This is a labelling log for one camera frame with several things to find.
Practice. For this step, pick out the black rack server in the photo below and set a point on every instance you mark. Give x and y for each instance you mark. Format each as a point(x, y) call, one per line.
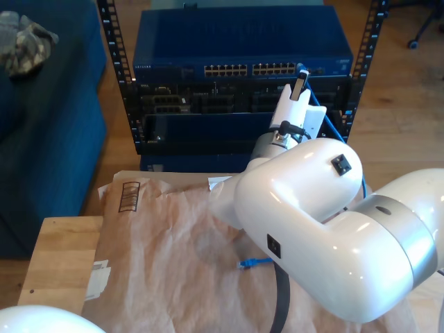
point(236, 92)

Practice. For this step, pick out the white tape strip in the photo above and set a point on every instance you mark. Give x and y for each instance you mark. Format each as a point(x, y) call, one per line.
point(216, 182)

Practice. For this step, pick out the brown paper mailer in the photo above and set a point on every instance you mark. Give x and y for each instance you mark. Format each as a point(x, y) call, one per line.
point(156, 260)

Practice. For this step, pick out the blue sofa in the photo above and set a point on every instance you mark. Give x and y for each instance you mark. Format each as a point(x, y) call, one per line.
point(52, 138)

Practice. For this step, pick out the white shipping label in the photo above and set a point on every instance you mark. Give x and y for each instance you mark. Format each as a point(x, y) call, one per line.
point(98, 279)

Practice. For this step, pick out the camouflage cloth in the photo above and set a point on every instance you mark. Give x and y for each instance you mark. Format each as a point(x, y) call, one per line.
point(24, 45)

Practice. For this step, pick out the blue network switch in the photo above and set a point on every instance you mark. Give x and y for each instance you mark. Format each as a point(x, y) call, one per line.
point(243, 34)

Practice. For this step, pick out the black rack frame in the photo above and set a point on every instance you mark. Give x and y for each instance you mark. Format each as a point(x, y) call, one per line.
point(116, 52)

